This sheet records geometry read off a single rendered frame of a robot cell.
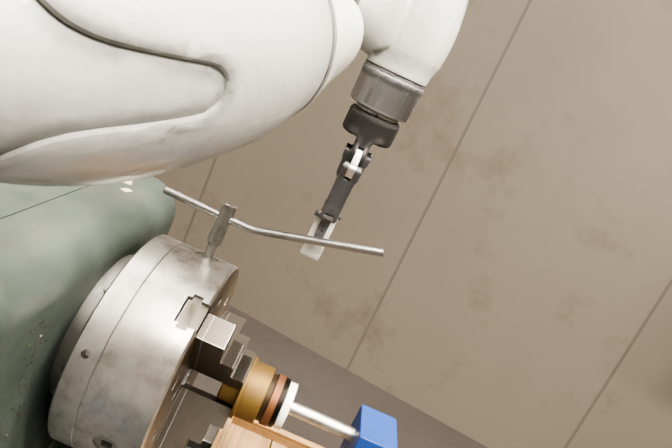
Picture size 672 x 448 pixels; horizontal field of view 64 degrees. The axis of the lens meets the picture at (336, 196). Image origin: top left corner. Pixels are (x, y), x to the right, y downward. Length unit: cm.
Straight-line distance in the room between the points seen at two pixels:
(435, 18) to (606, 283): 245
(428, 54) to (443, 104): 213
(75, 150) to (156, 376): 57
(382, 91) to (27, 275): 46
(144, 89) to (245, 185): 296
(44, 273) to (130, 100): 52
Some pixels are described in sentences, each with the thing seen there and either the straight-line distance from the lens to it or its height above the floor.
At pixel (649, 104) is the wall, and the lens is 295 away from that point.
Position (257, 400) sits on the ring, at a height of 110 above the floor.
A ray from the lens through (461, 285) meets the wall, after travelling 297.
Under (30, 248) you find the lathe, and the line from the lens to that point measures 69.
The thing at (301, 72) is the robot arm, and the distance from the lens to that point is 24.
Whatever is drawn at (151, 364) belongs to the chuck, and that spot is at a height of 115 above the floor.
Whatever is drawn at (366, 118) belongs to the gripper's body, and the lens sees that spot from 72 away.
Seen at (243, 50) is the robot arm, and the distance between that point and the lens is 19.
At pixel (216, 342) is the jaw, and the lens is 74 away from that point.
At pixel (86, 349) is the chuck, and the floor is 114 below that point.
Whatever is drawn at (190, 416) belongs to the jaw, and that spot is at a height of 103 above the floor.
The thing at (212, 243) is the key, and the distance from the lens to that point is 81.
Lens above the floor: 158
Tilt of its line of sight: 13 degrees down
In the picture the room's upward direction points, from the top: 24 degrees clockwise
